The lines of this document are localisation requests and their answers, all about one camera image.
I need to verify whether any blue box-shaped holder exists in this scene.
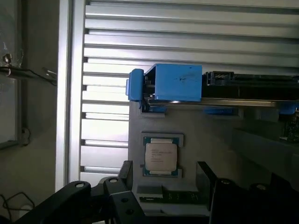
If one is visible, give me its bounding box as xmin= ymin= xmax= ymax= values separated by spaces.
xmin=144 ymin=63 xmax=203 ymax=103

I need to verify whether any small metal clamp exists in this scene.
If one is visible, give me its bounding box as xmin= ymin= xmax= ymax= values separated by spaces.
xmin=1 ymin=53 xmax=14 ymax=68

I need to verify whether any silver metal bracket strip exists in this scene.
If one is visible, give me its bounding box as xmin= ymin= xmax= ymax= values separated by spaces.
xmin=146 ymin=96 xmax=299 ymax=108

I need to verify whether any small blue rack clip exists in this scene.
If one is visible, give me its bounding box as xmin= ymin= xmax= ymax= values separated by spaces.
xmin=202 ymin=106 xmax=236 ymax=115
xmin=278 ymin=104 xmax=299 ymax=115

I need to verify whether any aluminium table frame profile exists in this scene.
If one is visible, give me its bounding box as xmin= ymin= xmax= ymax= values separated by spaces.
xmin=54 ymin=0 xmax=87 ymax=194

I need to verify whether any black cable loop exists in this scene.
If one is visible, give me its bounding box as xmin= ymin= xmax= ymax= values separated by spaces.
xmin=0 ymin=191 xmax=36 ymax=222

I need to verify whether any CPU with silver heat spreader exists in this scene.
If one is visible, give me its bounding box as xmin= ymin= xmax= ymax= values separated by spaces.
xmin=143 ymin=136 xmax=181 ymax=177

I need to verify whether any blue end clip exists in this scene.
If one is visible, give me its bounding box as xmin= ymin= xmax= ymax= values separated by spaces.
xmin=126 ymin=68 xmax=144 ymax=102

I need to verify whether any RAM stick with black chips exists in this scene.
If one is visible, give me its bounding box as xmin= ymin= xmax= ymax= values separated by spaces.
xmin=139 ymin=191 xmax=204 ymax=204

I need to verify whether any green motherboard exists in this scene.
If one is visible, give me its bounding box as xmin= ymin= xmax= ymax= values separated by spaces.
xmin=279 ymin=109 xmax=299 ymax=142

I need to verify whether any grey parts rack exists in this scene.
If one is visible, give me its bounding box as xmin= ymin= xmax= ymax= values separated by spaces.
xmin=127 ymin=102 xmax=299 ymax=217

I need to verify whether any white framed board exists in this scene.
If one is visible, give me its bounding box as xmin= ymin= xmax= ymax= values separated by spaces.
xmin=0 ymin=0 xmax=25 ymax=151

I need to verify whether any grey PC case wall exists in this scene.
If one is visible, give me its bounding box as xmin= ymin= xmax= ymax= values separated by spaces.
xmin=231 ymin=127 xmax=299 ymax=175

